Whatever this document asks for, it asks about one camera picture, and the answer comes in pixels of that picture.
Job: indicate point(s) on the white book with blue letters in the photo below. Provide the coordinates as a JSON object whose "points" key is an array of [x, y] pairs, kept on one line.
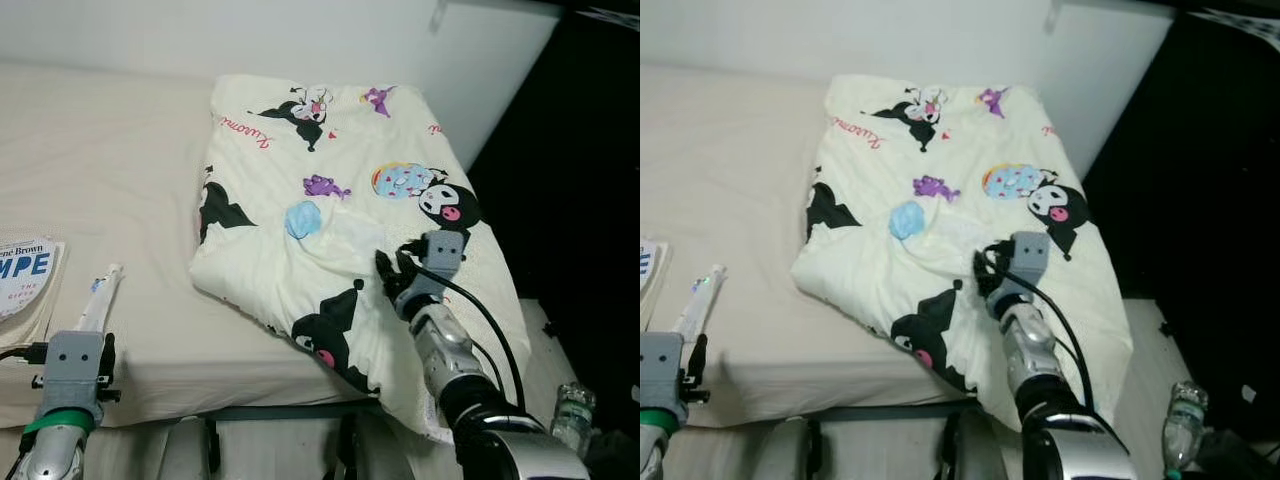
{"points": [[25, 280], [646, 270]]}

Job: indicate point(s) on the cream cartoon print blanket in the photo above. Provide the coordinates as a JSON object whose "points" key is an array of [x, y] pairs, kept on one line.
{"points": [[260, 260], [870, 260]]}

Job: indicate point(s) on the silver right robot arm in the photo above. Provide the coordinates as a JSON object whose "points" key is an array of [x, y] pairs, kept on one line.
{"points": [[445, 350], [1030, 350]]}

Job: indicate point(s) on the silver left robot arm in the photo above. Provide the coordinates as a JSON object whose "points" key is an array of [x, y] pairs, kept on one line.
{"points": [[655, 450], [55, 450]]}

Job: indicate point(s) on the grey left robot leg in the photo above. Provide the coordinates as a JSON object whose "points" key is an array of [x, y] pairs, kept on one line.
{"points": [[165, 455], [760, 455]]}

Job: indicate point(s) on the grey robot leg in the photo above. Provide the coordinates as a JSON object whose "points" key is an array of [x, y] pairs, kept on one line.
{"points": [[395, 455], [165, 455], [980, 455], [760, 455]]}

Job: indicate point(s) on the clear plastic bottle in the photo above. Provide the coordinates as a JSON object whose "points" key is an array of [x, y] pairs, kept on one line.
{"points": [[1185, 425], [575, 420]]}

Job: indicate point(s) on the grey right robot leg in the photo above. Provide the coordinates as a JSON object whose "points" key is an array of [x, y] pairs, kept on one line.
{"points": [[395, 455], [980, 455]]}

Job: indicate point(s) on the black desk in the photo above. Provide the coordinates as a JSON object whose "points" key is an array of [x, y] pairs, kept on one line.
{"points": [[1210, 200], [590, 200]]}

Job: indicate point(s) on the bed with cream sheet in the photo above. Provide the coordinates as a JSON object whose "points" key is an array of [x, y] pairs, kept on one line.
{"points": [[120, 170], [730, 170]]}

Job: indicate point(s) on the clear plastic corner guard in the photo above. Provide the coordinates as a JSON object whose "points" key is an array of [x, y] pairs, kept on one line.
{"points": [[1054, 14], [440, 14]]}

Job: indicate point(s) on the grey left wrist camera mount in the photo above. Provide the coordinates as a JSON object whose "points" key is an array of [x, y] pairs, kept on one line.
{"points": [[72, 365], [662, 365]]}

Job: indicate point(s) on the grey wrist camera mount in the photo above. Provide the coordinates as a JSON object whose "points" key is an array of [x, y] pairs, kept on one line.
{"points": [[445, 255], [662, 365], [1030, 255], [72, 365]]}

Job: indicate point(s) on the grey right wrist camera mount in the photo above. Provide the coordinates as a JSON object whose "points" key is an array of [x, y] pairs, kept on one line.
{"points": [[1030, 255], [445, 255]]}

